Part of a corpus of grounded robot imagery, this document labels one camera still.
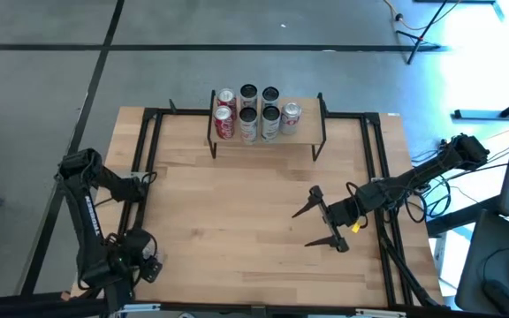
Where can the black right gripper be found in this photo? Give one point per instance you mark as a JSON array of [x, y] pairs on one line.
[[345, 212]]

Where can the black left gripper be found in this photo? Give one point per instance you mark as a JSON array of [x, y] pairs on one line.
[[136, 245]]

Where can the silver can with red print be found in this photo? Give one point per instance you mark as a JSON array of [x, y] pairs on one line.
[[290, 117]]

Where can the red soda can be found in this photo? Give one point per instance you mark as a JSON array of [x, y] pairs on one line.
[[223, 123], [226, 97]]

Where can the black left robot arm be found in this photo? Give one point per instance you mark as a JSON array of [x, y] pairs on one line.
[[88, 216]]

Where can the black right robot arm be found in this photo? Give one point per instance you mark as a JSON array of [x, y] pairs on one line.
[[413, 176]]

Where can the wooden shelf with black legs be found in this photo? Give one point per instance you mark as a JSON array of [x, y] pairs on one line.
[[309, 128]]

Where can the yellow tag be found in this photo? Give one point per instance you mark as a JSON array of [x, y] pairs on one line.
[[355, 227]]

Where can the black desk base beam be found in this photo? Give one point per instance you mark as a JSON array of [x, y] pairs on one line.
[[453, 221]]

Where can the white power strip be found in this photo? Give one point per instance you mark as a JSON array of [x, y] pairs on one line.
[[445, 145]]

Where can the grey side desk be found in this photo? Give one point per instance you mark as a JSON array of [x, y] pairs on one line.
[[480, 256]]

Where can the black floor stand base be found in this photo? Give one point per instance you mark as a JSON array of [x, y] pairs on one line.
[[480, 114]]

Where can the black computer mouse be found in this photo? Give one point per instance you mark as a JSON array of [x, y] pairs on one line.
[[502, 296]]

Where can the black tripod stand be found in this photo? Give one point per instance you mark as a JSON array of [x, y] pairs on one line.
[[418, 40]]

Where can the silver frame bracket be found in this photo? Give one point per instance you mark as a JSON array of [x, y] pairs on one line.
[[380, 313], [144, 307]]

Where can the black metal table frame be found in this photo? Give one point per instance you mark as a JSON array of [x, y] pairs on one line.
[[237, 310]]

